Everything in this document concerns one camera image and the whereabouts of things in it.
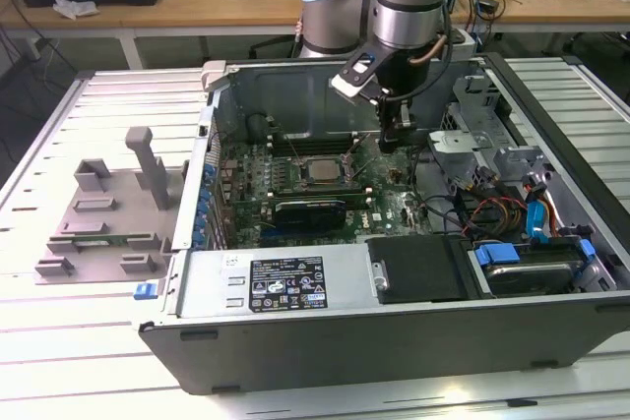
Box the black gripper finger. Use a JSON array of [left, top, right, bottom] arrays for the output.
[[376, 97, 419, 155]]

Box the metal socket cover frame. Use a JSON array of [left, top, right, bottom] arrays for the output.
[[345, 133, 379, 183]]

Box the silver CPU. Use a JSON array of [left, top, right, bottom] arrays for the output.
[[303, 157, 347, 184]]

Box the CPU socket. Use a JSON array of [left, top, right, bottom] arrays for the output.
[[297, 153, 356, 190]]

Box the silver metal drive cage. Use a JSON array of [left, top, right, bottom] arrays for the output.
[[425, 73, 547, 195]]

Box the RAM slot with white clips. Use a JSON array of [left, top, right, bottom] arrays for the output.
[[271, 192, 371, 205], [272, 143, 356, 150], [272, 135, 356, 143], [269, 184, 368, 195]]

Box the RAM slot with black clips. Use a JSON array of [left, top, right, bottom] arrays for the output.
[[272, 147, 356, 154], [272, 139, 356, 146]]

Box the green motherboard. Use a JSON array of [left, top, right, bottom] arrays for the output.
[[216, 132, 430, 250]]

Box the black graphics card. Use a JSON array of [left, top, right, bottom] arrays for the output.
[[272, 199, 347, 233]]

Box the black drive bay cover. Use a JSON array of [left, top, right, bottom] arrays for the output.
[[366, 235, 476, 306]]

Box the black label sticker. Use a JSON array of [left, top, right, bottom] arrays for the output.
[[249, 256, 326, 314]]

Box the pale grey case latch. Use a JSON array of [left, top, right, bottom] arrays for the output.
[[202, 60, 232, 92]]

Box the hard disk in blue carrier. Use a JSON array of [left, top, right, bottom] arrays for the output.
[[472, 237, 598, 299]]

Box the blue card retainer strip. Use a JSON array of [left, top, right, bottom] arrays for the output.
[[193, 163, 217, 250]]

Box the open grey PC case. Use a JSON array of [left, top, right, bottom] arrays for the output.
[[139, 51, 630, 395]]

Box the silver power supply box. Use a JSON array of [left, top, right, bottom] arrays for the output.
[[175, 242, 381, 319]]

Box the wooden desk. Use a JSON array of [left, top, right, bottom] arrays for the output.
[[0, 0, 630, 70]]

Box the grey parts rack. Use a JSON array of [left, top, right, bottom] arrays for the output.
[[32, 126, 192, 287]]

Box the small blue case latch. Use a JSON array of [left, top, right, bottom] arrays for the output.
[[132, 282, 160, 301]]

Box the green RAM stick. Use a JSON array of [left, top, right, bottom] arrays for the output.
[[72, 234, 159, 248]]

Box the crumpled white paper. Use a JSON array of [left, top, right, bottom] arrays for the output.
[[52, 0, 99, 22]]

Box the thick black cable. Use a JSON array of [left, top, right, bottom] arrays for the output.
[[410, 142, 473, 237]]

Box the white camera on black bracket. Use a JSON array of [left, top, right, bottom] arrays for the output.
[[330, 48, 384, 100]]

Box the small white camera box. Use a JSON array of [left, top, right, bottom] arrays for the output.
[[450, 29, 477, 61]]

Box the black camera cable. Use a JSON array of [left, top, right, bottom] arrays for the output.
[[393, 0, 457, 99]]

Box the coloured power wire bundle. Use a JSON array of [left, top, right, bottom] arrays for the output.
[[457, 186, 531, 239]]

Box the blue flat data wire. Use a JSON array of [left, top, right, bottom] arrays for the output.
[[522, 171, 560, 247]]

